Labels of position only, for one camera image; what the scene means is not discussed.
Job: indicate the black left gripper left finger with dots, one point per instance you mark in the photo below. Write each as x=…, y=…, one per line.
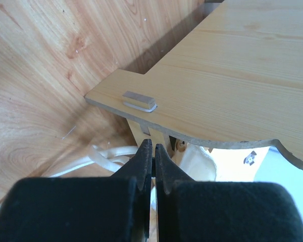
x=114, y=208

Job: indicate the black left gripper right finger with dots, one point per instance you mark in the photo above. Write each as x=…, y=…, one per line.
x=190, y=210

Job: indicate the cream animal print mattress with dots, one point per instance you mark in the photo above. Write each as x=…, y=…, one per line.
x=220, y=165

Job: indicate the wooden pet bed frame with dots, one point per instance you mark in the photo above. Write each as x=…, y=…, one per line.
x=234, y=82

